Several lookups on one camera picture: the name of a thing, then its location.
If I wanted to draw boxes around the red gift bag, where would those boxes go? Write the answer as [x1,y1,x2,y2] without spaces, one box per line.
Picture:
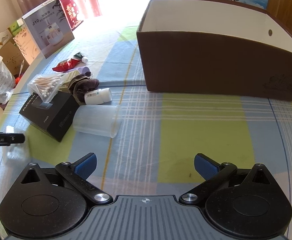
[60,0,84,30]

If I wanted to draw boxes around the brown cardboard storage box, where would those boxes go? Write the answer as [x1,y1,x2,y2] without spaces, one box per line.
[137,0,292,101]

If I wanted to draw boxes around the red snack packet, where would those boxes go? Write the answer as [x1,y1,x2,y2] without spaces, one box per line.
[52,58,81,72]

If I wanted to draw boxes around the dark brown cloth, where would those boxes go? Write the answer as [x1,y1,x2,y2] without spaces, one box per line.
[68,71,99,105]

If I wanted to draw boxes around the white pill bottle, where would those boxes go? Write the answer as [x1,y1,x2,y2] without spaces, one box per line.
[84,88,112,105]

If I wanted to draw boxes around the clear plastic bag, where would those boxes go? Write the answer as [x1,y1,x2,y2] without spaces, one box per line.
[0,56,15,105]

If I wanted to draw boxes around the brown cardboard boxes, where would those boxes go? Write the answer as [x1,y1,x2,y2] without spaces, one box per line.
[0,28,39,77]

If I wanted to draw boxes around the green tissue packs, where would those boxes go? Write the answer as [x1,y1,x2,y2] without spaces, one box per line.
[8,18,26,37]

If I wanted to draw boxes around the green Mentholatum tube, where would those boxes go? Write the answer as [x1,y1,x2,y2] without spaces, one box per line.
[73,52,89,63]

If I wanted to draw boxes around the white humidifier box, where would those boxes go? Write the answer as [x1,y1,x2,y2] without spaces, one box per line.
[22,0,74,58]

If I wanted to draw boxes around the clear plastic cup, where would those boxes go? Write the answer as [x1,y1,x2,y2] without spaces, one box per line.
[73,105,122,138]

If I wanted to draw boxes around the cotton swab bag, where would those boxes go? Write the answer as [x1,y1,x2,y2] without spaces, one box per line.
[27,73,64,103]

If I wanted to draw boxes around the clear blue-label plastic case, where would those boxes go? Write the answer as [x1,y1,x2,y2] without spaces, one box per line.
[3,126,31,165]

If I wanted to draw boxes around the black Flyco product box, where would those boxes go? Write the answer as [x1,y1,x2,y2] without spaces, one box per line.
[19,91,79,142]

